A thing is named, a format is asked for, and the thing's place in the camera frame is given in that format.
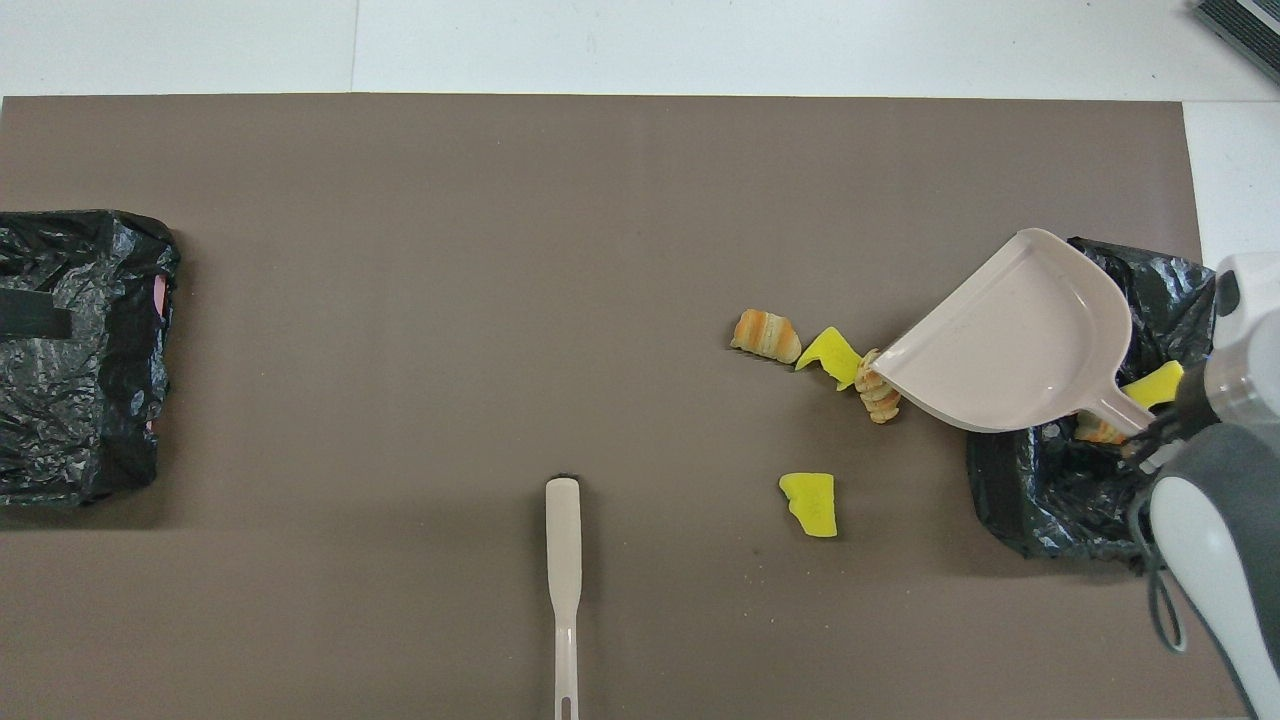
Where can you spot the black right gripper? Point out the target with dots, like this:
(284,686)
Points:
(1190,410)

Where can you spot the yellow sponge piece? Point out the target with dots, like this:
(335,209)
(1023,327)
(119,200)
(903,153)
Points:
(832,352)
(1155,385)
(812,505)

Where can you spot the striped toy croissant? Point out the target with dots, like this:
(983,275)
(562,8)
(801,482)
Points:
(1100,430)
(880,398)
(766,336)

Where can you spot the beige plastic dustpan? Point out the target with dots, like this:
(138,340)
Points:
(1010,340)

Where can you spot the beige brush black bristles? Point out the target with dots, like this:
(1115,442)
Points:
(563,540)

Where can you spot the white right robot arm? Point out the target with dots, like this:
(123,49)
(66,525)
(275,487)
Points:
(1220,540)

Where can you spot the black bagged pink bin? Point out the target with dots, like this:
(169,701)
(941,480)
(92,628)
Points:
(90,430)

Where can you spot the brown table mat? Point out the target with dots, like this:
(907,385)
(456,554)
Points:
(400,200)

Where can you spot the grey ridged device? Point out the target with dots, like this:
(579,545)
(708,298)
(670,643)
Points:
(1245,25)

